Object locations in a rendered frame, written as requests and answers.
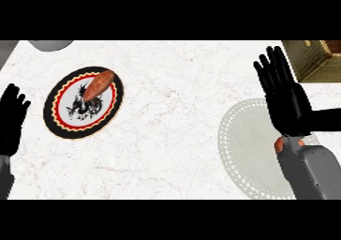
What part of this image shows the grey rounded object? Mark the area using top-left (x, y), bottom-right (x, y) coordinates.
top-left (27, 39), bottom-right (75, 53)

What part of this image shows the round black-rimmed dragon plate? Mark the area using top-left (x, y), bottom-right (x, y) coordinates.
top-left (41, 66), bottom-right (125, 140)

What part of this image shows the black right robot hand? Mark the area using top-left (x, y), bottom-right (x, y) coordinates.
top-left (252, 45), bottom-right (341, 138)

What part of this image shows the white lace placemat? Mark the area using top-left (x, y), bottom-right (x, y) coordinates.
top-left (217, 97), bottom-right (323, 201)

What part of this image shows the orange-brown sweet potato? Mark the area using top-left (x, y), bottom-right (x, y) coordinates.
top-left (81, 69), bottom-right (118, 103)

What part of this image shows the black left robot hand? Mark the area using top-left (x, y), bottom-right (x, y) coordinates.
top-left (0, 82), bottom-right (32, 158)

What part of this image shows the tan wicker basket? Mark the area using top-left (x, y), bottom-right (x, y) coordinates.
top-left (281, 39), bottom-right (341, 83)

